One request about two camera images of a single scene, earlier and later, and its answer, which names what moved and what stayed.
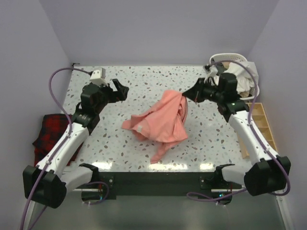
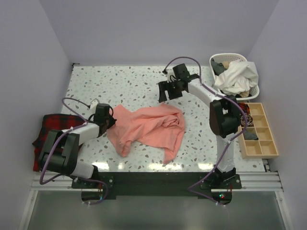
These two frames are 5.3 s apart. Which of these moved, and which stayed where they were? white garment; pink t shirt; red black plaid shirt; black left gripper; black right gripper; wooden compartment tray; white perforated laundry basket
Moved: pink t shirt; black right gripper; black left gripper
Stayed: white perforated laundry basket; wooden compartment tray; white garment; red black plaid shirt
